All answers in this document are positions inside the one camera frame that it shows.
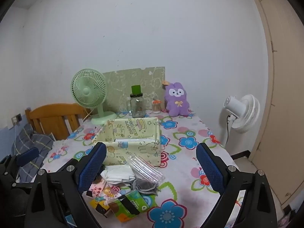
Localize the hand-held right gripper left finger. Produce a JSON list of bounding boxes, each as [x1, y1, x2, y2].
[[25, 142, 107, 228]]

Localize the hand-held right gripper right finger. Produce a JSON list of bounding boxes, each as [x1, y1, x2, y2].
[[196, 142, 278, 228]]

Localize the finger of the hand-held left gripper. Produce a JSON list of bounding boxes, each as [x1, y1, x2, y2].
[[0, 147, 40, 178]]

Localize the white cloth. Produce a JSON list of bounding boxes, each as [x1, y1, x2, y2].
[[101, 165, 136, 184]]

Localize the pink cartoon tissue pack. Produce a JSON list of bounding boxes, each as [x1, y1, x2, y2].
[[87, 179, 121, 199]]

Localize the yellow cartoon tissue pack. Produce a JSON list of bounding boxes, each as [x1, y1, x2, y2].
[[90, 196, 111, 218]]

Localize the clear bag of straws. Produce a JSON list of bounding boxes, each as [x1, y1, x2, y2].
[[128, 155, 165, 184]]

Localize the orange green tissue pack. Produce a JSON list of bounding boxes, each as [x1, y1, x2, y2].
[[108, 199, 139, 223]]

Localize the yellow cartoon fabric storage box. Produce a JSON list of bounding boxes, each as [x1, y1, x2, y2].
[[94, 117, 162, 167]]

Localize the grey plaid bedding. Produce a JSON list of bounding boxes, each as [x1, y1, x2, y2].
[[12, 123, 55, 183]]

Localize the white standing fan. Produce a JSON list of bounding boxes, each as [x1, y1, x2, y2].
[[223, 94, 260, 148]]

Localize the purple plush bunny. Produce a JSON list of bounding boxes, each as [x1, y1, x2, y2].
[[164, 81, 190, 117]]

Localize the glass jar mug green lid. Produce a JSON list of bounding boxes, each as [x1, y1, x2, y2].
[[127, 85, 146, 118]]

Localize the green desk fan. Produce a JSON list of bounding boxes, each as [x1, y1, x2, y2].
[[70, 68, 118, 126]]

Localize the cotton swab jar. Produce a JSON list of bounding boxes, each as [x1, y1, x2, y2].
[[152, 99, 162, 114]]

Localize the beige door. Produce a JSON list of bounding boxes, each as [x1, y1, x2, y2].
[[246, 0, 304, 206]]

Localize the green patterned board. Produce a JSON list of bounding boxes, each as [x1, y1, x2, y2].
[[103, 66, 166, 113]]

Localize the white charging cable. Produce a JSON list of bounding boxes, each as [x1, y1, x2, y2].
[[12, 123, 18, 156]]

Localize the black fan power cable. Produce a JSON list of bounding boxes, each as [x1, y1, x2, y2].
[[225, 116, 233, 148]]

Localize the white desk fan cable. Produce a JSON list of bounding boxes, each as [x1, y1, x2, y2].
[[82, 108, 94, 123]]

